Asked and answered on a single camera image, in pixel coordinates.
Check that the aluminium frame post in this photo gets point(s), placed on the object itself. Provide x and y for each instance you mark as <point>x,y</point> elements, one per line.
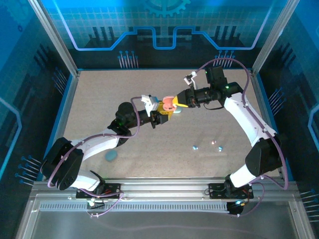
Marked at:
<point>55,37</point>
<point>274,37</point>

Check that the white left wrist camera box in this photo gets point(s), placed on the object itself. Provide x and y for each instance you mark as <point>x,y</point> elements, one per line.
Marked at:
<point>149,103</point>

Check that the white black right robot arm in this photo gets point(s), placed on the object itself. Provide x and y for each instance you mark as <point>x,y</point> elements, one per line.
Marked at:
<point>245,117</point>

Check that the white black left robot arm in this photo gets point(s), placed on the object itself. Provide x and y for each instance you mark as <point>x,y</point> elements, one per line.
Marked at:
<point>97,147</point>

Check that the aluminium side rail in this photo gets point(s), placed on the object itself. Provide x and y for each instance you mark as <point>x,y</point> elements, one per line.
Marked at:
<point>69,99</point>
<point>265,112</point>

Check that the long aluminium base rail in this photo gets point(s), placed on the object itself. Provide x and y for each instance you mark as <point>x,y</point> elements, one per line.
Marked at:
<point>162,186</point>

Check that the grey metal bench plate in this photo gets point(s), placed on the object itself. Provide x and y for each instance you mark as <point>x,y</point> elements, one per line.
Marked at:
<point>162,226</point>

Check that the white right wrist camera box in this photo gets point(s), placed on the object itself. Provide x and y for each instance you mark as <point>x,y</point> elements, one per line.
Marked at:
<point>188,80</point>

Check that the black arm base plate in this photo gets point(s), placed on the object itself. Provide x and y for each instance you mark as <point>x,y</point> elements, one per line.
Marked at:
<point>215,190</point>
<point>114,189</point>

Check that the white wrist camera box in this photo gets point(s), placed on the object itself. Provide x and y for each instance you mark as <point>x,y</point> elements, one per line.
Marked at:
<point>188,80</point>
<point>149,103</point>

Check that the pink earbud charging case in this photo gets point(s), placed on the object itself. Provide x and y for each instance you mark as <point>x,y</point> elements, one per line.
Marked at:
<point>167,100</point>

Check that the black connector box with light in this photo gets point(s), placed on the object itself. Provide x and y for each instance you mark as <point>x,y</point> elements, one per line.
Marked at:
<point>234,207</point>

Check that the blue earbud charging case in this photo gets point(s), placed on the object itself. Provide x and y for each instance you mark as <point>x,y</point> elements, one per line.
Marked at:
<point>111,156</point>

